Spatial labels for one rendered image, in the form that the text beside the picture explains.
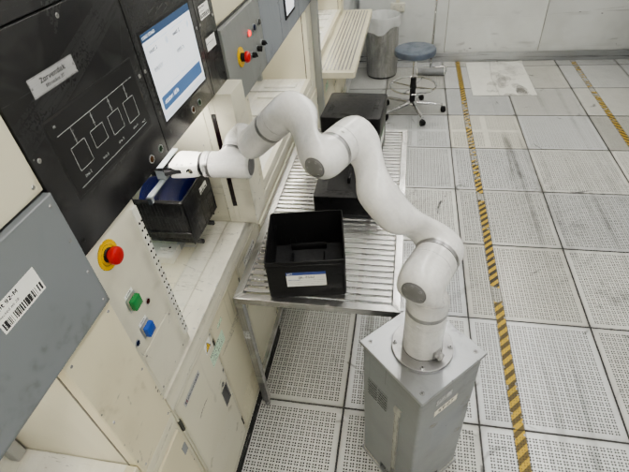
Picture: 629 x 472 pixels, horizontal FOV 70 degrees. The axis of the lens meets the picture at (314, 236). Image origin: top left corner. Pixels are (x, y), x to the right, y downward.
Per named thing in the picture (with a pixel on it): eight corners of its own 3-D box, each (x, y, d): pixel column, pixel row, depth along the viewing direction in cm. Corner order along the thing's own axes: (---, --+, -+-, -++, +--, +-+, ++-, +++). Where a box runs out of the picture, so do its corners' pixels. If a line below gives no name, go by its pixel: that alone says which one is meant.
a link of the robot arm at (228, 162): (211, 143, 142) (204, 168, 138) (251, 143, 139) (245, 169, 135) (220, 158, 149) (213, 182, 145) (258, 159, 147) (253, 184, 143)
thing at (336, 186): (381, 218, 190) (382, 193, 182) (313, 215, 195) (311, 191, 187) (385, 179, 212) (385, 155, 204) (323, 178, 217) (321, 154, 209)
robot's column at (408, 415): (456, 460, 187) (488, 353, 137) (407, 504, 176) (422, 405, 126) (408, 409, 205) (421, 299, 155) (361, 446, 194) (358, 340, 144)
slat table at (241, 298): (392, 421, 201) (400, 312, 152) (264, 405, 212) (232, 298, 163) (401, 233, 297) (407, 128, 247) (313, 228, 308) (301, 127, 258)
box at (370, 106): (379, 167, 221) (380, 119, 205) (323, 163, 228) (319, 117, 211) (386, 138, 242) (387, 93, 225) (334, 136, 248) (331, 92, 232)
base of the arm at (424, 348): (466, 350, 138) (475, 312, 126) (421, 385, 131) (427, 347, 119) (421, 313, 151) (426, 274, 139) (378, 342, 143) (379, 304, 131)
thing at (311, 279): (270, 298, 161) (262, 264, 150) (275, 246, 182) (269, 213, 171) (347, 294, 160) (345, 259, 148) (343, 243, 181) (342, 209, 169)
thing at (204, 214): (197, 256, 155) (170, 178, 134) (143, 252, 159) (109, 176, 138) (221, 213, 173) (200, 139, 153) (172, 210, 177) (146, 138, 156)
